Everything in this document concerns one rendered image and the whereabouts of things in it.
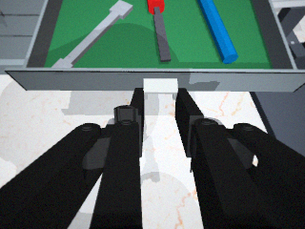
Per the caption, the blue-handled tool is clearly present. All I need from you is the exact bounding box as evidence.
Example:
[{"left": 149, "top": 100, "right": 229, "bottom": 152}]
[{"left": 197, "top": 0, "right": 238, "bottom": 64}]

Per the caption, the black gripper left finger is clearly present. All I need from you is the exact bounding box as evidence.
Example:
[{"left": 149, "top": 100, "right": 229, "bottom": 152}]
[{"left": 0, "top": 88, "right": 145, "bottom": 229}]

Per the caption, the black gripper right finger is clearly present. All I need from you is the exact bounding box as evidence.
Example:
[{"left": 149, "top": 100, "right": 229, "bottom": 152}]
[{"left": 174, "top": 88, "right": 305, "bottom": 229}]

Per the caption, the dark grey drawer chest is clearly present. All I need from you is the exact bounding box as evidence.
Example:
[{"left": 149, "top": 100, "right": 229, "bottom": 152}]
[{"left": 0, "top": 0, "right": 305, "bottom": 100}]

